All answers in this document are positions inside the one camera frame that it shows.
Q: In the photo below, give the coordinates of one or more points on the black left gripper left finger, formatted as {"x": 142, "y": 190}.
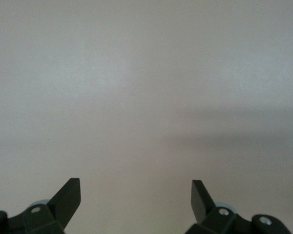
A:
{"x": 63, "y": 207}

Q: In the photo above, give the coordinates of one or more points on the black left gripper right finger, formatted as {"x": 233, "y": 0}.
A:
{"x": 202, "y": 209}

